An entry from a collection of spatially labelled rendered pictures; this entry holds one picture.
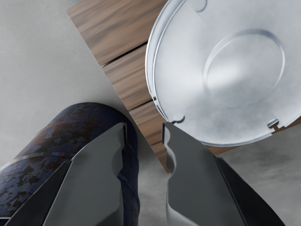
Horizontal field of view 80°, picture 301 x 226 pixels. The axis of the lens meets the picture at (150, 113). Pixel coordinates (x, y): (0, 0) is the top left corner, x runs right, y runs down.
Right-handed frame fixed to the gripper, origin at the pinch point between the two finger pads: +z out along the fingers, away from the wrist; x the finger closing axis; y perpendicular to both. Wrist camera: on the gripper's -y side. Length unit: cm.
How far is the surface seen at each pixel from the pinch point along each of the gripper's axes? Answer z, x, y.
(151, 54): 18.2, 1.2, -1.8
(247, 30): 17.2, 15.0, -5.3
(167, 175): 56, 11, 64
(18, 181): 14.9, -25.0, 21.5
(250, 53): 16.7, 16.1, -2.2
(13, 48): 55, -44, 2
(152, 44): 18.1, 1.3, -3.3
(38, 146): 27.2, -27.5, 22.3
